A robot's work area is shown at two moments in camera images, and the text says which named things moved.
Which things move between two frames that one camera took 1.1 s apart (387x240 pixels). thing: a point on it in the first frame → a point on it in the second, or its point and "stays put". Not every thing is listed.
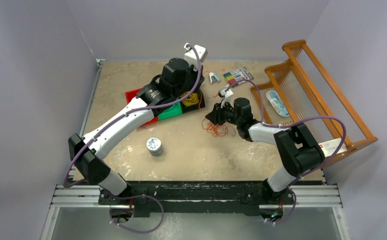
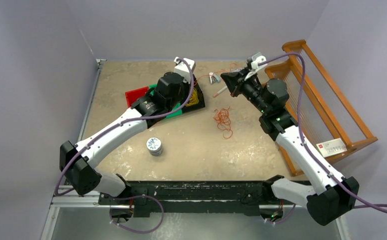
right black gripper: x=214 y=116 → x=235 y=82
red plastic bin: x=130 y=95 stays put
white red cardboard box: x=329 y=148 stays put
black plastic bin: x=200 y=105 stays put
